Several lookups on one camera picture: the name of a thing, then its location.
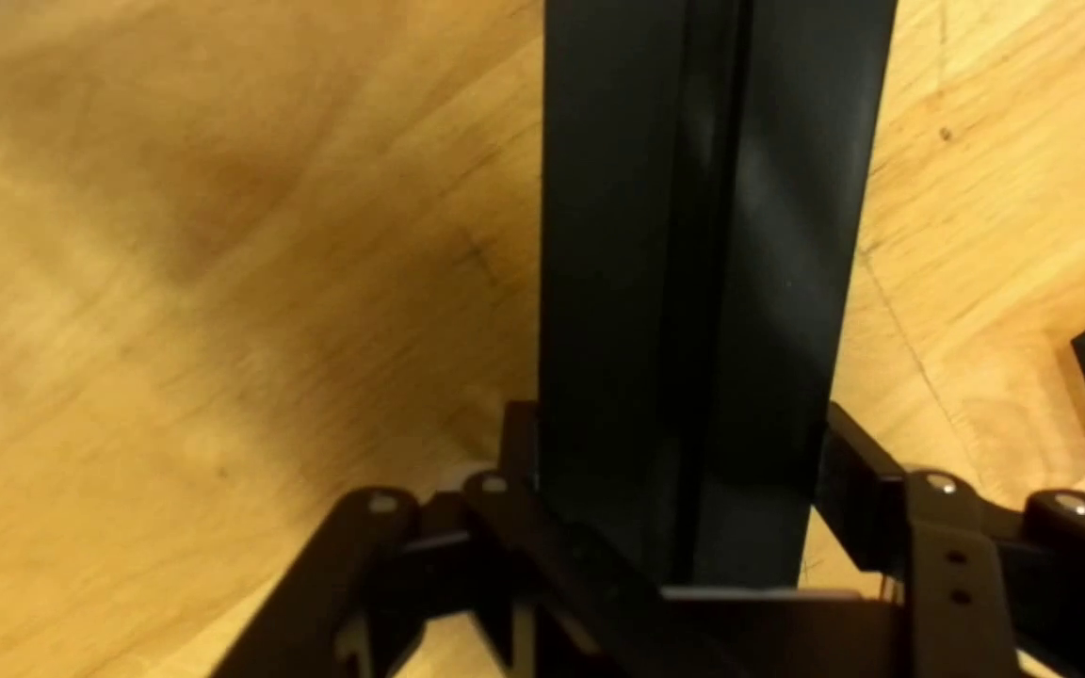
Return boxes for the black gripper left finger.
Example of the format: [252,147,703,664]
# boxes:
[206,395,594,678]

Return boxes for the long black rail block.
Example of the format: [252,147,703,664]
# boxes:
[540,0,899,589]

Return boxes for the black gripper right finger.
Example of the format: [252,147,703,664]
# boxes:
[814,406,1085,678]

